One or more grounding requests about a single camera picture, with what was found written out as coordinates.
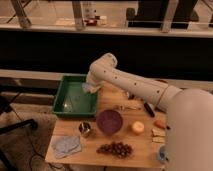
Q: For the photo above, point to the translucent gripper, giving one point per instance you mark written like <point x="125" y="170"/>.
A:
<point x="97" y="87"/>

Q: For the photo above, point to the blue sponge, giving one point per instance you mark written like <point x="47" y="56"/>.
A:
<point x="87" y="88"/>

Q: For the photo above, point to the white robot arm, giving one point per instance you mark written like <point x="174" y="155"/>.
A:
<point x="189" y="123"/>

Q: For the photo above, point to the green plastic tray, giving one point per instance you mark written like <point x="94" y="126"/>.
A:
<point x="71" y="101"/>

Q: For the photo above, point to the metal fork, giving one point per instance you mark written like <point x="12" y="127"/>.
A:
<point x="122" y="107"/>

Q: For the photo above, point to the black and silver can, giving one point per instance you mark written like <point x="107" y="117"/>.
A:
<point x="130" y="96"/>

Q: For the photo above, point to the purple bowl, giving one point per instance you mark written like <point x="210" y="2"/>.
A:
<point x="109" y="121"/>

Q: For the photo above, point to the small metal cup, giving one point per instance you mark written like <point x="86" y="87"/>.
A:
<point x="85" y="129"/>

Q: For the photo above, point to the yellow round fruit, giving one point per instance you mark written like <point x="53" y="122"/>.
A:
<point x="137" y="127"/>

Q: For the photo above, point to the blue cloth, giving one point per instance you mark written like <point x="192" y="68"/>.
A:
<point x="64" y="146"/>

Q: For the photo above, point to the bunch of dark grapes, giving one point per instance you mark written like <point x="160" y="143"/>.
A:
<point x="118" y="149"/>

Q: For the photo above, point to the orange carrot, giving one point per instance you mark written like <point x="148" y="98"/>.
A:
<point x="160" y="124"/>

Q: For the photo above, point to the yellow banana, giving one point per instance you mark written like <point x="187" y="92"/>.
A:
<point x="158" y="136"/>

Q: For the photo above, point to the blue small cup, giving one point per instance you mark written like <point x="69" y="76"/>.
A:
<point x="161" y="155"/>

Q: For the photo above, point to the black handled knife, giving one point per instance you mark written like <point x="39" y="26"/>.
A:
<point x="149" y="109"/>

